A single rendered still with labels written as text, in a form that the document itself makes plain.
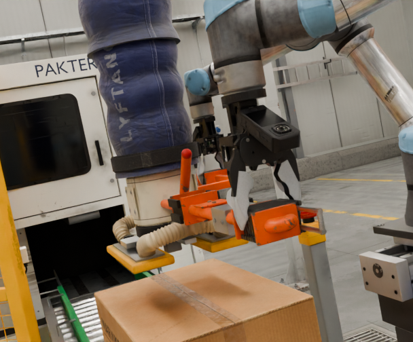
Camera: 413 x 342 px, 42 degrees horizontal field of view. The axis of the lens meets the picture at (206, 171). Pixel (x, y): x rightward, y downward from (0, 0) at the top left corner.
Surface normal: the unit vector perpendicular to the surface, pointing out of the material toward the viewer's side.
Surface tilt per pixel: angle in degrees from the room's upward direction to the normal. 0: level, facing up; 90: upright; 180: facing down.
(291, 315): 90
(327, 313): 90
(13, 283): 90
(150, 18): 101
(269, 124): 27
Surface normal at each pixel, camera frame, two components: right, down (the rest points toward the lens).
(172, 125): 0.62, -0.14
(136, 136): -0.29, 0.01
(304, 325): 0.37, 0.00
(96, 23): -0.47, 0.34
